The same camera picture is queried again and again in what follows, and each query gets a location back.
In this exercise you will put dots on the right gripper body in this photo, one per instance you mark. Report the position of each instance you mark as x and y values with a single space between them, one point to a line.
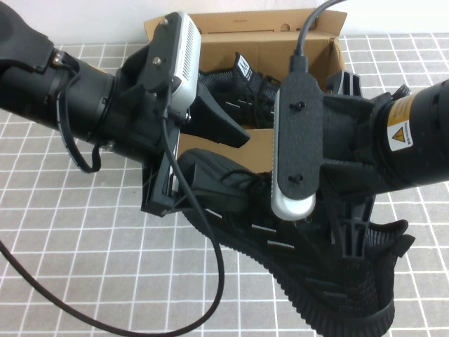
350 140

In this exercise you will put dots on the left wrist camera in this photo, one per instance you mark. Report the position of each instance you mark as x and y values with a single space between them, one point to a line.
182 70

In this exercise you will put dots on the black knit sneaker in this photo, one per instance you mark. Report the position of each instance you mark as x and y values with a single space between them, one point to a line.
333 288

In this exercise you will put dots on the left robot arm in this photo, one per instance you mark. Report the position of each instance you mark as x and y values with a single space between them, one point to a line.
80 102

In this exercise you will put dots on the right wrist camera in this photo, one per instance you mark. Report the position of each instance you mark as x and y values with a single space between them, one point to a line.
298 140

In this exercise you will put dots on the brown cardboard shoe box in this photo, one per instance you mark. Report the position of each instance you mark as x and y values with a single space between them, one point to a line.
266 28

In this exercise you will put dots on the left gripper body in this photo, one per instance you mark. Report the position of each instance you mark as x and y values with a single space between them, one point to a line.
133 119

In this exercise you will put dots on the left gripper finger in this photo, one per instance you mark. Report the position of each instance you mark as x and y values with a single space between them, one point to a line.
210 189
217 126

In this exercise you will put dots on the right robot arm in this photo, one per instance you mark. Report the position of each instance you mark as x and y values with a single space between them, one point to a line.
421 140

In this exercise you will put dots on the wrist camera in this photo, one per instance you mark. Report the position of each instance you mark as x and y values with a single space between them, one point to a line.
298 140
182 70

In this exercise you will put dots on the black sneaker white tongue label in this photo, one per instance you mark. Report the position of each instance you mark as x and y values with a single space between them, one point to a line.
252 91

